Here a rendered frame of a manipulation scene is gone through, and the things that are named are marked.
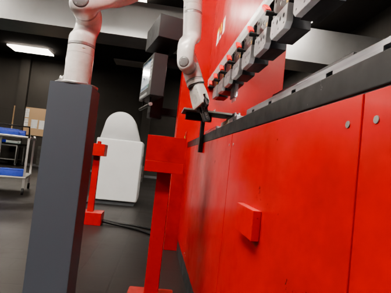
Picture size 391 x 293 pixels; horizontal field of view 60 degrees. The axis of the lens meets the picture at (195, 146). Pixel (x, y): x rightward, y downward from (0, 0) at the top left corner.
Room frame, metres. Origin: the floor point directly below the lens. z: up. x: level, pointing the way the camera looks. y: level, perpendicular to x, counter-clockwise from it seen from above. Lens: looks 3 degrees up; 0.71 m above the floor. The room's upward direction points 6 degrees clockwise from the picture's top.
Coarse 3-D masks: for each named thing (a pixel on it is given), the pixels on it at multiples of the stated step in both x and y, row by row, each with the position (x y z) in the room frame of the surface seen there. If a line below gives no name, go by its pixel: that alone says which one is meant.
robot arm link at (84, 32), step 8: (96, 16) 1.52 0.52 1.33; (80, 24) 1.56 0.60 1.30; (88, 24) 1.55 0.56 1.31; (96, 24) 1.57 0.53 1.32; (72, 32) 1.48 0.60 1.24; (80, 32) 1.47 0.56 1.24; (88, 32) 1.50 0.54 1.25; (96, 32) 1.56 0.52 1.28; (72, 40) 1.47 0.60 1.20; (80, 40) 1.47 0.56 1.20; (88, 40) 1.49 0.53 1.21
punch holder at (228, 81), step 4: (232, 56) 1.83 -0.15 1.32; (232, 60) 1.83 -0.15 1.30; (228, 64) 1.93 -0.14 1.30; (228, 68) 1.91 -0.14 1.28; (232, 68) 1.83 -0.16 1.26; (228, 72) 1.88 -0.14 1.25; (228, 76) 1.87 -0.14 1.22; (228, 80) 1.86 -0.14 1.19; (232, 80) 1.84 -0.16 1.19; (224, 84) 1.97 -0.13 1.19; (228, 84) 1.88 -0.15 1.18; (232, 84) 1.87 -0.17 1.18; (240, 84) 1.85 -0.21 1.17
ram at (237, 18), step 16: (224, 0) 2.33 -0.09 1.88; (240, 0) 1.78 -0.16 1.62; (256, 0) 1.45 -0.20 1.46; (272, 0) 1.22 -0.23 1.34; (224, 16) 2.26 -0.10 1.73; (240, 16) 1.74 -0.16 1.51; (224, 32) 2.19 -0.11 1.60; (240, 32) 1.70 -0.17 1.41; (224, 48) 2.13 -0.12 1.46; (224, 64) 2.07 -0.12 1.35
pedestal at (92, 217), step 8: (96, 144) 3.31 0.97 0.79; (104, 144) 3.32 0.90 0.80; (96, 152) 3.31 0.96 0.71; (104, 152) 3.33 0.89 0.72; (96, 160) 3.38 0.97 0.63; (96, 168) 3.38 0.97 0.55; (96, 176) 3.38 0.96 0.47; (96, 184) 3.39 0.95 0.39; (88, 200) 3.38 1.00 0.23; (88, 208) 3.38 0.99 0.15; (88, 216) 3.31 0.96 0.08; (96, 216) 3.32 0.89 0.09; (88, 224) 3.31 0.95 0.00; (96, 224) 3.32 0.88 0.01
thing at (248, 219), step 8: (240, 208) 0.88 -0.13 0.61; (248, 208) 0.82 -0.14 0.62; (240, 216) 0.88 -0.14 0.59; (248, 216) 0.81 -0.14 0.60; (256, 216) 0.78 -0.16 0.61; (240, 224) 0.87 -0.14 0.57; (248, 224) 0.80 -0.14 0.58; (256, 224) 0.78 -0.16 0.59; (240, 232) 0.86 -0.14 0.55; (248, 232) 0.79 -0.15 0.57; (256, 232) 0.78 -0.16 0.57; (256, 240) 0.78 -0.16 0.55
